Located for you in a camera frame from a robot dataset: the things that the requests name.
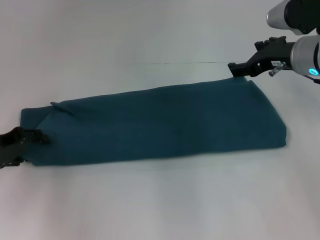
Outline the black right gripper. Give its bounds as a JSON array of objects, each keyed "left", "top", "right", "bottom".
[{"left": 227, "top": 36, "right": 297, "bottom": 78}]

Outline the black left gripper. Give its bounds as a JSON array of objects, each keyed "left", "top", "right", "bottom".
[{"left": 0, "top": 126, "right": 51, "bottom": 169}]

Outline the teal blue shirt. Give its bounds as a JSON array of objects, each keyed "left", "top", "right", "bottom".
[{"left": 19, "top": 76, "right": 287, "bottom": 168}]

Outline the translucent cable connector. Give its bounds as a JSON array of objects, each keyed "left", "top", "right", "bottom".
[{"left": 267, "top": 60, "right": 287, "bottom": 77}]

